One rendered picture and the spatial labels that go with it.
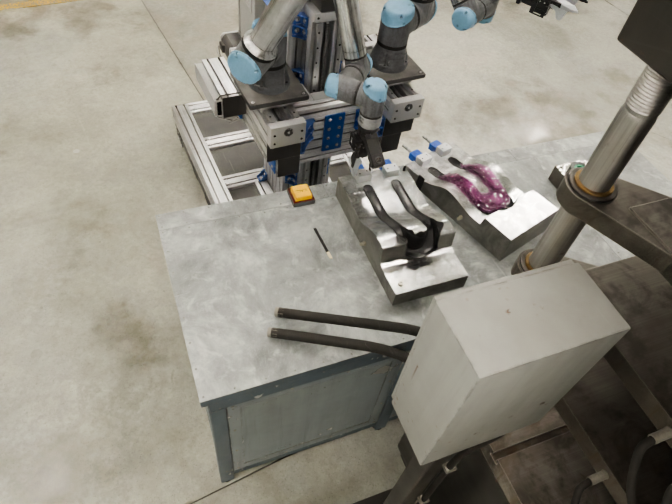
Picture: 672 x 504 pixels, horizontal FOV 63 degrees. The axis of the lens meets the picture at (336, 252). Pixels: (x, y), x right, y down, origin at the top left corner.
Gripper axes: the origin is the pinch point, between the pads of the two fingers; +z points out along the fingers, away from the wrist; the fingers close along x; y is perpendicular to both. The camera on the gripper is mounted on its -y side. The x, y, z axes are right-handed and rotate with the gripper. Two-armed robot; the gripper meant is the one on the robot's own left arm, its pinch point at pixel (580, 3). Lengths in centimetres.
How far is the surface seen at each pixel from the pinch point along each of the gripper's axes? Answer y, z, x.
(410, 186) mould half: 50, -17, 57
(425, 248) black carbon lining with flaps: 48, 3, 76
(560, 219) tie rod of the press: -12, 35, 92
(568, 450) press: 53, 68, 102
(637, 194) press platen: -20, 44, 85
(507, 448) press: 55, 56, 112
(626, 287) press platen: 5, 54, 84
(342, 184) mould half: 47, -34, 74
